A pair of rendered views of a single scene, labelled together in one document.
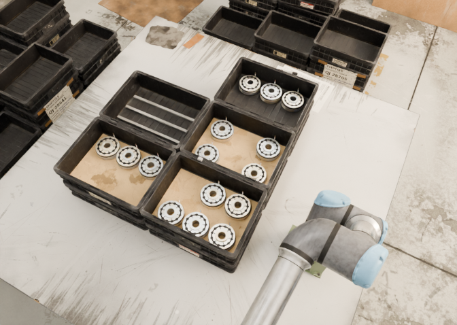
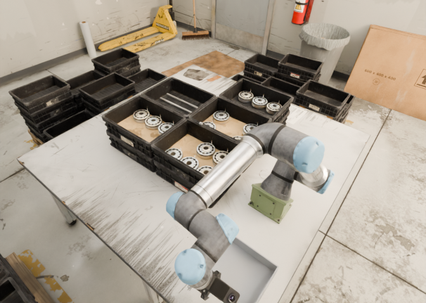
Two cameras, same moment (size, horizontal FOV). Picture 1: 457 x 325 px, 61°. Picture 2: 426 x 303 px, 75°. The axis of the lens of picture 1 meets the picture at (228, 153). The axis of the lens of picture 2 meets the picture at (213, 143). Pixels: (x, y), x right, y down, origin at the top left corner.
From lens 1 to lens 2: 0.57 m
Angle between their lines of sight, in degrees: 17
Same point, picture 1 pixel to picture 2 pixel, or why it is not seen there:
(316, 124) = not seen: hidden behind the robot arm
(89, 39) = (149, 81)
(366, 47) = (334, 102)
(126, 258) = (135, 187)
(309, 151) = not seen: hidden behind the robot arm
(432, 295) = (383, 293)
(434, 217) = (386, 232)
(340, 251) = (285, 137)
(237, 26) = not seen: hidden behind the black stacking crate
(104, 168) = (135, 127)
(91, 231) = (115, 167)
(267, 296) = (224, 161)
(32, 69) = (109, 87)
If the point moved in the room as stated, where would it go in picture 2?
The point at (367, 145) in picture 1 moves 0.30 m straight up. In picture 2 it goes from (328, 147) to (343, 109)
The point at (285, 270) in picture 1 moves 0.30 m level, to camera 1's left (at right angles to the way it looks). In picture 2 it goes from (241, 147) to (153, 134)
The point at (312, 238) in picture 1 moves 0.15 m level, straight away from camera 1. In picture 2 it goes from (265, 129) to (290, 111)
